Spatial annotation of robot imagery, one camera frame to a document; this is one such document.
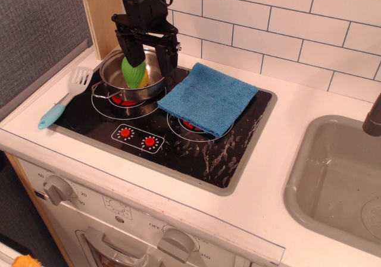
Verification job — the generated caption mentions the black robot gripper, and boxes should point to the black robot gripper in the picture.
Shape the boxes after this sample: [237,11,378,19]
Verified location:
[111,0,179,79]

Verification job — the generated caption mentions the green yellow toy corn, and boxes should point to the green yellow toy corn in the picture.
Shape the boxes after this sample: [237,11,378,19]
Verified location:
[121,57,149,89]

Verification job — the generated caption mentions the blue knitted cloth napkin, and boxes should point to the blue knitted cloth napkin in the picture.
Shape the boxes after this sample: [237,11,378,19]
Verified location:
[157,63,258,137]

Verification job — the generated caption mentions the stainless steel pot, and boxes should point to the stainless steel pot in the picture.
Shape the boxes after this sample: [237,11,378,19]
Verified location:
[91,48,166,102]

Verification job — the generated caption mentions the black toy stovetop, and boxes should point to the black toy stovetop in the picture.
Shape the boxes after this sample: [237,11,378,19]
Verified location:
[50,72,277,196]

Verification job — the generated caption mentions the left red stove knob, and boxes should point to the left red stove knob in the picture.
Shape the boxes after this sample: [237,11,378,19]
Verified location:
[120,128,131,139]

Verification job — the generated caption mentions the red stove knob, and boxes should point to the red stove knob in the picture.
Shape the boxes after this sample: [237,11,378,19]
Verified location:
[144,137,156,147]
[120,128,131,139]

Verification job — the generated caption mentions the right red stove knob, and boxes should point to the right red stove knob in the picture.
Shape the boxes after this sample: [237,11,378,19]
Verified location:
[144,137,156,147]

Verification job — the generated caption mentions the left grey oven dial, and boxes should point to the left grey oven dial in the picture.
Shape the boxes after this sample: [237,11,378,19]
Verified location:
[43,175,73,206]

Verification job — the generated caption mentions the grey oven dial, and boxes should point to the grey oven dial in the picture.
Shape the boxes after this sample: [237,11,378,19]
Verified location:
[43,175,73,206]
[157,228,195,263]

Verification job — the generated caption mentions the right grey oven dial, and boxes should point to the right grey oven dial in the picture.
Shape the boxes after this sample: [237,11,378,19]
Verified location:
[157,228,195,263]

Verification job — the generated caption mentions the grey plastic sink basin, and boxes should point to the grey plastic sink basin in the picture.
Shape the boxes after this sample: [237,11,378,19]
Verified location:
[284,115,380,256]

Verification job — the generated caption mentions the grey faucet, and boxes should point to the grey faucet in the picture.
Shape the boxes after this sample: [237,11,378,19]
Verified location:
[362,94,381,137]

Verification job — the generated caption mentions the orange object bottom corner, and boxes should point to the orange object bottom corner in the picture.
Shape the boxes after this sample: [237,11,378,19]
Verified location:
[11,255,42,267]

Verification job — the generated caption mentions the wooden side post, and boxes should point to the wooden side post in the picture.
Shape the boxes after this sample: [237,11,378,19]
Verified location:
[83,0,124,60]

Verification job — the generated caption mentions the white spatula blue handle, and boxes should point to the white spatula blue handle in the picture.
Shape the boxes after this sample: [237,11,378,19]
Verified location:
[38,67,93,130]

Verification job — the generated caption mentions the grey oven door handle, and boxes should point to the grey oven door handle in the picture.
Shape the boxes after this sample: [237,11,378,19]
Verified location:
[83,227,164,266]

